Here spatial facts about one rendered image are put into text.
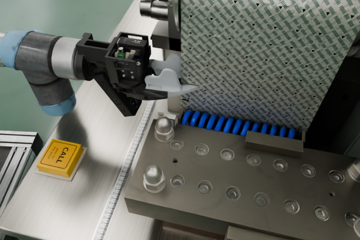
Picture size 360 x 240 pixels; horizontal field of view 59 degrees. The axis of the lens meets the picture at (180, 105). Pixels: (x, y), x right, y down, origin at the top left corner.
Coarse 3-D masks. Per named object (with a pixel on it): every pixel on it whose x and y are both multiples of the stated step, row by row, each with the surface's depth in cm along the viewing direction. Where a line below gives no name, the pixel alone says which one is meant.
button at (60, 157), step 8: (56, 144) 68; (64, 144) 68; (72, 144) 68; (48, 152) 66; (56, 152) 66; (64, 152) 66; (72, 152) 66; (80, 152) 68; (40, 160) 65; (48, 160) 65; (56, 160) 65; (64, 160) 65; (72, 160) 65; (40, 168) 65; (48, 168) 64; (56, 168) 64; (64, 168) 64; (72, 168) 66
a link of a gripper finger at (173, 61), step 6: (174, 54) 54; (156, 60) 56; (168, 60) 55; (174, 60) 55; (180, 60) 54; (156, 66) 57; (162, 66) 56; (168, 66) 56; (174, 66) 56; (180, 66) 55; (156, 72) 57; (180, 72) 56; (180, 78) 56
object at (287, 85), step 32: (192, 64) 52; (224, 64) 50; (256, 64) 49; (288, 64) 47; (320, 64) 46; (192, 96) 58; (224, 96) 56; (256, 96) 54; (288, 96) 52; (320, 96) 50; (288, 128) 58
